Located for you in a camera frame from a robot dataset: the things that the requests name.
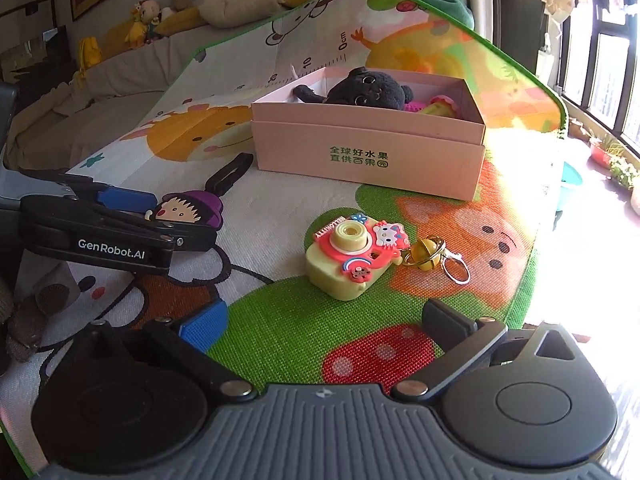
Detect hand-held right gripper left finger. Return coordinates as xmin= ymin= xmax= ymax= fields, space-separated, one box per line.
xmin=75 ymin=299 xmax=256 ymax=402

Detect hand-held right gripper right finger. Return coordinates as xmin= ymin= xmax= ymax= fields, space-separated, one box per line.
xmin=390 ymin=299 xmax=591 ymax=403

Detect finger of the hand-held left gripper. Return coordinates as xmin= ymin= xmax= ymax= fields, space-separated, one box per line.
xmin=95 ymin=207 xmax=218 ymax=252
xmin=65 ymin=180 xmax=157 ymax=213

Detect cartoon girl keychain purple hat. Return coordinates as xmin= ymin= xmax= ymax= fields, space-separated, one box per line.
xmin=145 ymin=152 xmax=255 ymax=233

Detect toy camera keychain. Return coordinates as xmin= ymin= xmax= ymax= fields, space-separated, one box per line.
xmin=305 ymin=214 xmax=472 ymax=302

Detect pink cardboard box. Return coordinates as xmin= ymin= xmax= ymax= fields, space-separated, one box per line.
xmin=250 ymin=67 xmax=487 ymax=202

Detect pink yellow cupcake toy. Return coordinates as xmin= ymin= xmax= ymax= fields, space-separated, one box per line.
xmin=422 ymin=94 xmax=458 ymax=117

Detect black plush toy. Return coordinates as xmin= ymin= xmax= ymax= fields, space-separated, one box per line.
xmin=292 ymin=66 xmax=415 ymax=111

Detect person's left hand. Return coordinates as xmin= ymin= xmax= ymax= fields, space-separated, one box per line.
xmin=0 ymin=280 xmax=51 ymax=376

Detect printed cartoon play mat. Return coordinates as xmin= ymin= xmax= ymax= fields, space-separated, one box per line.
xmin=0 ymin=0 xmax=568 ymax=466

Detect grey covered sofa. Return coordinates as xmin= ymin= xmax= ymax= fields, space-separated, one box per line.
xmin=10 ymin=35 xmax=281 ymax=171

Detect small yellow plush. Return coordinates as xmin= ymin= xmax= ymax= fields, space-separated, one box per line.
xmin=77 ymin=36 xmax=103 ymax=68

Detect colourful doll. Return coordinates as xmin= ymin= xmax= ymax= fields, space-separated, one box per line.
xmin=124 ymin=0 xmax=173 ymax=46

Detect teal plastic basin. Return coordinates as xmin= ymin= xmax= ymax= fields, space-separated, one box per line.
xmin=555 ymin=160 xmax=583 ymax=213

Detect cream plush pillow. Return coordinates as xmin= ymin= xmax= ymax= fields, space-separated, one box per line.
xmin=199 ymin=0 xmax=291 ymax=28

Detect potted plants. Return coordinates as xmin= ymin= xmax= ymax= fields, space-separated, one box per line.
xmin=587 ymin=130 xmax=640 ymax=191

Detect green plush toy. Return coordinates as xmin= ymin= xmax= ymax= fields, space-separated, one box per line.
xmin=390 ymin=0 xmax=476 ymax=28

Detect dark window frame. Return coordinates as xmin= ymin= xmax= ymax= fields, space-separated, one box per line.
xmin=537 ymin=0 xmax=640 ymax=156

